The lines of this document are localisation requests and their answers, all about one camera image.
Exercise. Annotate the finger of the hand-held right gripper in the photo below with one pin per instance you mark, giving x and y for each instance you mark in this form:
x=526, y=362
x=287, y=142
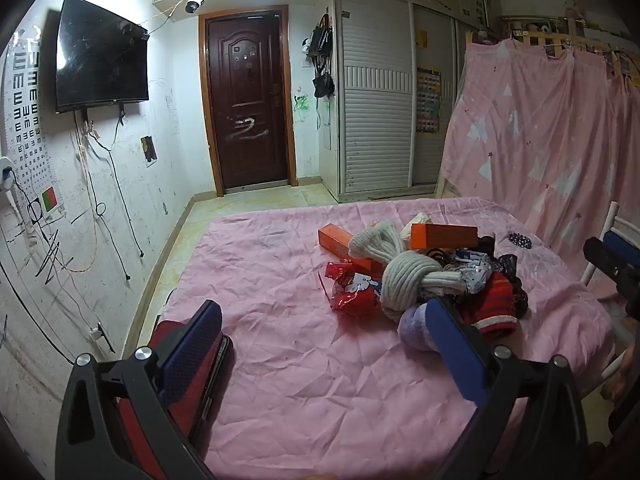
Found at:
x=617, y=250

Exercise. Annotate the red green flag sticker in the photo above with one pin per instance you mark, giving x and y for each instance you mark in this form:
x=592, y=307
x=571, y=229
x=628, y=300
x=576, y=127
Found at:
x=49, y=201

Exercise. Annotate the person's right hand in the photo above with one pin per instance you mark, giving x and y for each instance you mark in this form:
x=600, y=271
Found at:
x=623, y=375

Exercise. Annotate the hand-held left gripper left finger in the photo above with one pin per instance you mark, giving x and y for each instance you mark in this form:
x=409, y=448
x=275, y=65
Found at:
x=196, y=347

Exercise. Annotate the white power strip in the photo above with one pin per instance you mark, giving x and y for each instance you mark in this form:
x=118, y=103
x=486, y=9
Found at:
x=101, y=337

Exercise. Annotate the orange box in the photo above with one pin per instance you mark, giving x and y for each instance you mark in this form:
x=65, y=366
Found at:
x=334, y=239
x=445, y=235

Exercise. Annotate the red knit hat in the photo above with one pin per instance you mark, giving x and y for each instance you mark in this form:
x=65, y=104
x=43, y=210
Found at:
x=492, y=305

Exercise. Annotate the colourful wall calendar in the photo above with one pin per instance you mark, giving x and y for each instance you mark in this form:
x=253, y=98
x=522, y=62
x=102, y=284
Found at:
x=428, y=100

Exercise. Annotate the yellow sticker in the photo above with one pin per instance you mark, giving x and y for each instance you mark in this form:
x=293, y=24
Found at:
x=421, y=39

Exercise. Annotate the white slatted wardrobe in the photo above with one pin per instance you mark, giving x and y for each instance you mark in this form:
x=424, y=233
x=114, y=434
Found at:
x=375, y=110

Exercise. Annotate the black plastic bag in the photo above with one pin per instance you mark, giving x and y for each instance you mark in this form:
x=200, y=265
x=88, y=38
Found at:
x=515, y=280

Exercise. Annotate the wooden bunk bed frame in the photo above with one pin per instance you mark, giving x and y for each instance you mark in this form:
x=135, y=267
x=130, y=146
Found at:
x=550, y=35

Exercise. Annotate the eye chart poster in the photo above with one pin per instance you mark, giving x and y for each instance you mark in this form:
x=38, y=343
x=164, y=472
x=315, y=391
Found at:
x=25, y=110

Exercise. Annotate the dark brown wooden door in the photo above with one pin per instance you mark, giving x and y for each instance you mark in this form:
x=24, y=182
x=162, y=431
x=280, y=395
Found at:
x=245, y=110

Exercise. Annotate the pink tree print curtain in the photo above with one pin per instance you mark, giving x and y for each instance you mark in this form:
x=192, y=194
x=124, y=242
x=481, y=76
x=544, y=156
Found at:
x=540, y=135

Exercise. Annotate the small black hanging handbag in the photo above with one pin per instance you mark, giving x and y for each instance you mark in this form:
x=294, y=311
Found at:
x=323, y=85

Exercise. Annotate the large black hanging handbag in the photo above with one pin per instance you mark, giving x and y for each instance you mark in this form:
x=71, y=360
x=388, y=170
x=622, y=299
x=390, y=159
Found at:
x=320, y=40

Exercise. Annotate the red black case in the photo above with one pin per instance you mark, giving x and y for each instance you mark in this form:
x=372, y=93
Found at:
x=210, y=375

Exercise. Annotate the white security camera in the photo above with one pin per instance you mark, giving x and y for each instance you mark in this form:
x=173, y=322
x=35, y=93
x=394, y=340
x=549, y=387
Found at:
x=194, y=1

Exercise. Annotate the white metal chair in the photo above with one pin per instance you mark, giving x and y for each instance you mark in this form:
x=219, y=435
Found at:
x=611, y=215

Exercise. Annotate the white wall device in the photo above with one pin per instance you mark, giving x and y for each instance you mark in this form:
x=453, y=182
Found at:
x=6, y=180

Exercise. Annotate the red snack wrapper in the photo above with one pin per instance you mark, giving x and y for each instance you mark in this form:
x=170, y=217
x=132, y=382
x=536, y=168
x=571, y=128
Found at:
x=355, y=292

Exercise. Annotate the black wall television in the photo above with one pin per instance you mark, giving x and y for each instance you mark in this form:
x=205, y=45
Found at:
x=100, y=55

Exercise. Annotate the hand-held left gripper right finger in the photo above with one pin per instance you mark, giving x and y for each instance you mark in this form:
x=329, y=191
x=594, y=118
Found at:
x=455, y=355

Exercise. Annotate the silver printed wrapper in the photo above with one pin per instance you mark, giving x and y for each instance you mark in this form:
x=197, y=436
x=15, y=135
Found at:
x=470, y=270

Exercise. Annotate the open wall socket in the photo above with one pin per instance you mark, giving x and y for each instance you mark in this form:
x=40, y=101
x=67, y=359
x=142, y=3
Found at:
x=148, y=150

